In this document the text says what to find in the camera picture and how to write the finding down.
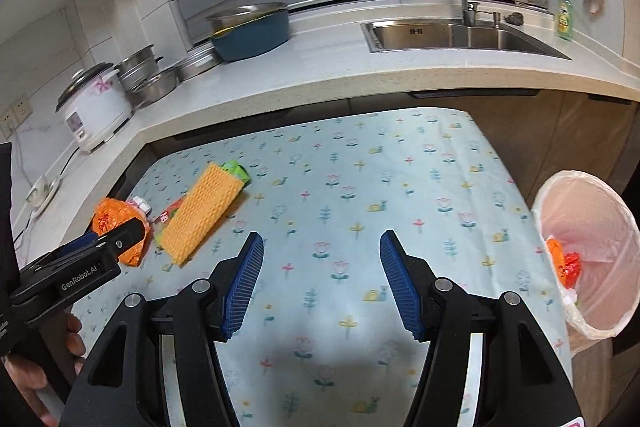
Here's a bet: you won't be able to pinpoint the pink paper cup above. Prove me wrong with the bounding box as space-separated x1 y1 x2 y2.
127 196 151 216

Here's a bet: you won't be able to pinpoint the blue basin with steel bowl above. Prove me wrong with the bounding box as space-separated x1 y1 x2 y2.
206 2 290 63

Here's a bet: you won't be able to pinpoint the person left hand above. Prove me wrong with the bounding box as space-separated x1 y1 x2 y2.
2 311 86 426

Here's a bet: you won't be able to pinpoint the floral light blue tablecloth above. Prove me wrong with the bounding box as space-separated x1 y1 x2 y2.
74 108 570 426

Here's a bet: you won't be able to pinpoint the stainless steel sink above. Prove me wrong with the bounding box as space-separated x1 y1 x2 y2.
361 20 568 60

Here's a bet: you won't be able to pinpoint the steel scrubber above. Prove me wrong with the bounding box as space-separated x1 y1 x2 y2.
504 12 524 26

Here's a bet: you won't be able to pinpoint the white power strip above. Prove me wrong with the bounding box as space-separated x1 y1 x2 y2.
26 176 60 209

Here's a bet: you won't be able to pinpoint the white trash bin with bag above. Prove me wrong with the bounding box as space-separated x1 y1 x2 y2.
532 170 639 353

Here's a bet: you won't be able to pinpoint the orange foam fruit net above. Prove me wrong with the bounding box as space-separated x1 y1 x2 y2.
159 160 245 268

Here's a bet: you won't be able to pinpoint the green dish soap bottle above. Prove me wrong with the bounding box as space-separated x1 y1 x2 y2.
555 0 574 41

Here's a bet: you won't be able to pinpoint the wall power socket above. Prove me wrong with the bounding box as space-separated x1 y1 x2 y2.
0 95 32 139

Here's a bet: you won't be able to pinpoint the white rice cooker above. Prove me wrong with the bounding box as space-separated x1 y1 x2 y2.
55 63 132 153

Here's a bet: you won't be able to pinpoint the stacked steel pots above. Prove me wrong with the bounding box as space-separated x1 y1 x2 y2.
115 44 178 109

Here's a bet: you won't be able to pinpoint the stack of steel plates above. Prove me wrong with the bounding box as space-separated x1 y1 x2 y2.
175 39 222 82

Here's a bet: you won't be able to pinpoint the orange snack wrapper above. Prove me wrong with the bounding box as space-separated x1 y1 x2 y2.
91 197 151 268

